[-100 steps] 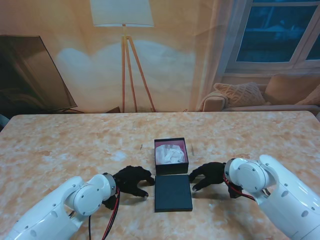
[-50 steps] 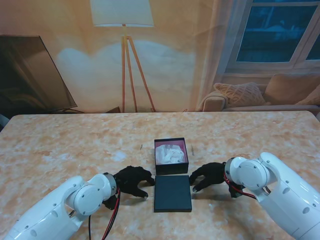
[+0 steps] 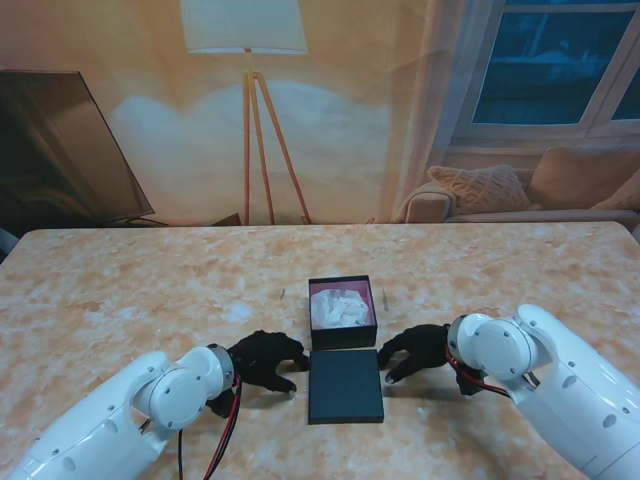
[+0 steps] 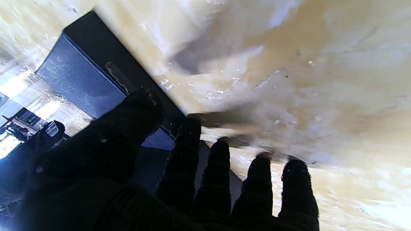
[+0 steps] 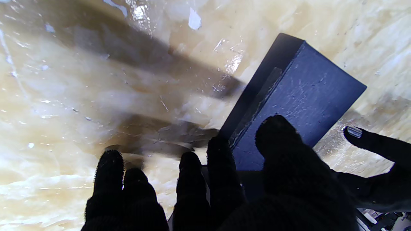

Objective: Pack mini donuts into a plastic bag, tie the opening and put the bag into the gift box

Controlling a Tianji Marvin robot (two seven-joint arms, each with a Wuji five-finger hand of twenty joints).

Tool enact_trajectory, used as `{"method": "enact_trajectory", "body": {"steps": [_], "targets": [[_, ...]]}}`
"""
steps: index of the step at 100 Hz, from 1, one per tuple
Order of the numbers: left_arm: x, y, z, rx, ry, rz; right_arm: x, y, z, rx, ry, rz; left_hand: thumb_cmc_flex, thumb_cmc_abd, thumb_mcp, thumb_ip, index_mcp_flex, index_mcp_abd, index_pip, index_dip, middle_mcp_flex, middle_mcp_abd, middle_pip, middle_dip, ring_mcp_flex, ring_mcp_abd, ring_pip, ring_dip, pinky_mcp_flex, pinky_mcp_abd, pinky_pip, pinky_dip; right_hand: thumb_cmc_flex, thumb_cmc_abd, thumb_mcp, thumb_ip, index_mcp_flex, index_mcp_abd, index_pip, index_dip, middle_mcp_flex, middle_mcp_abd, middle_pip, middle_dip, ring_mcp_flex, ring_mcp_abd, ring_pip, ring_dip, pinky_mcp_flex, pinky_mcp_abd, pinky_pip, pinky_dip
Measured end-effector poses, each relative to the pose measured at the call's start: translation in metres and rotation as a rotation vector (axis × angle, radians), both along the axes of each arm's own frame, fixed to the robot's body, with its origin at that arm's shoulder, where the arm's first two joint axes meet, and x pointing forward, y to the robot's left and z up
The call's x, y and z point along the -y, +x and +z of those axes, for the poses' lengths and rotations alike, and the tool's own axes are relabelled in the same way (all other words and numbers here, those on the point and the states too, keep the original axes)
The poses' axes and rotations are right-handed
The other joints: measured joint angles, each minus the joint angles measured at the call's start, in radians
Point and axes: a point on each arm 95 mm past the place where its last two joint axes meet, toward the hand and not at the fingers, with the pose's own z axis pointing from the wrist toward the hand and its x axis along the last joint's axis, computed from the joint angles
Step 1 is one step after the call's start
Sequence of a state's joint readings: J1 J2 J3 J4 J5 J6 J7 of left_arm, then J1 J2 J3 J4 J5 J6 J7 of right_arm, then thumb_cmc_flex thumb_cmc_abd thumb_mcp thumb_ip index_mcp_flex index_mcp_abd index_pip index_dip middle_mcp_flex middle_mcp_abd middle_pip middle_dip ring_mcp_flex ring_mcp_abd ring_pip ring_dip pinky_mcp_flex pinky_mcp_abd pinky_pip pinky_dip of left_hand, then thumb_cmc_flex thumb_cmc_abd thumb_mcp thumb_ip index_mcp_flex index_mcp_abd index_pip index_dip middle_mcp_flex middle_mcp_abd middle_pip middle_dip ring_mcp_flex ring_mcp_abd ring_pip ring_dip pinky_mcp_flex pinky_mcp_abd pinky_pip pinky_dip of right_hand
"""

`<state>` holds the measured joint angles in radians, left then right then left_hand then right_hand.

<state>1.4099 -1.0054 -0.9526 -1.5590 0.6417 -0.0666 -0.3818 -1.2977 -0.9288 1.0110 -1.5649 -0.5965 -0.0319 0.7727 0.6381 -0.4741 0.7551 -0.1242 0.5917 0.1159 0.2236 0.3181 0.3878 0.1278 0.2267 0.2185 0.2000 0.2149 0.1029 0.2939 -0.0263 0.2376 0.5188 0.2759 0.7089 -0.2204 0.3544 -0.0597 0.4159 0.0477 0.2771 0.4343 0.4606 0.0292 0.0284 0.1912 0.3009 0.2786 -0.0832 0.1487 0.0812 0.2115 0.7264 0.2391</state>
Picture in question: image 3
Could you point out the beige sofa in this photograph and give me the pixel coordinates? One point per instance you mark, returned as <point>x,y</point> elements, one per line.
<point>575,175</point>

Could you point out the white plastic bag orange print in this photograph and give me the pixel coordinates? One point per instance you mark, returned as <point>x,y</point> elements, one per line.
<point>340,307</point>

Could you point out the black gift box pink inside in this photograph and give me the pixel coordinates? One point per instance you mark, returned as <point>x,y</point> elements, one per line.
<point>345,337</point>

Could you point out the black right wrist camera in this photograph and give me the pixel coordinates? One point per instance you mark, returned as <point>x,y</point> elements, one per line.
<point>467,382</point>

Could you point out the tripod floor lamp white shade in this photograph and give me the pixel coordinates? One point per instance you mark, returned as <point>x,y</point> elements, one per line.
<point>245,25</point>

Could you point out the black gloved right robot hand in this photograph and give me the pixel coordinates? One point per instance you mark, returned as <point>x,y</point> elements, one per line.
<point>420,350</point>

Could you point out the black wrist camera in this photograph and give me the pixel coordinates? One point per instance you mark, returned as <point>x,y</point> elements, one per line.
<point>467,382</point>
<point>222,405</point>

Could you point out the dark flat television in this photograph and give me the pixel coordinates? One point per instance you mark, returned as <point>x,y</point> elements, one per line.
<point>50,150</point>

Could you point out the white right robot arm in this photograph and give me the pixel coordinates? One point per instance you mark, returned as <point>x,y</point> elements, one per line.
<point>550,385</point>

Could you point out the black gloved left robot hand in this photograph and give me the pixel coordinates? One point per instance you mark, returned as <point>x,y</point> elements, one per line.
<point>265,360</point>

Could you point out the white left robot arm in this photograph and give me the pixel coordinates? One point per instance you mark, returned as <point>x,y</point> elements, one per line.
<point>115,415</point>

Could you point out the white framed window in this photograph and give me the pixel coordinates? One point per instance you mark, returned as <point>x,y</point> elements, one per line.
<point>540,65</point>

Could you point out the black box lid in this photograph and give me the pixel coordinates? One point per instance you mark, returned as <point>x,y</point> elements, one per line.
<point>345,387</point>

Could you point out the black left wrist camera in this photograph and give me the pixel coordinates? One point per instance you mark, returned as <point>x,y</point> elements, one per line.
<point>222,405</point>

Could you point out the knitted beige cushion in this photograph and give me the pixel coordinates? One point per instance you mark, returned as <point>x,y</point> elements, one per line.
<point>480,190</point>

